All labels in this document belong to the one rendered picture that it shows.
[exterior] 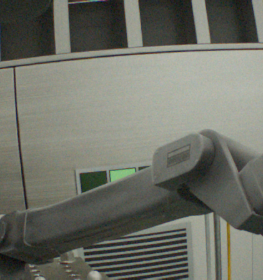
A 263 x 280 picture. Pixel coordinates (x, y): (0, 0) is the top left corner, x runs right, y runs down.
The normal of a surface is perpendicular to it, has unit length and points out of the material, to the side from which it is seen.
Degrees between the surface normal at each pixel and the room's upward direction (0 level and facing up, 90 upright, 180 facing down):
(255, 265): 90
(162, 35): 90
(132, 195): 68
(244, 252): 90
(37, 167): 90
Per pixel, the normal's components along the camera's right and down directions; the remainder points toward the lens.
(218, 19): 0.23, 0.03
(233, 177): -0.77, -0.32
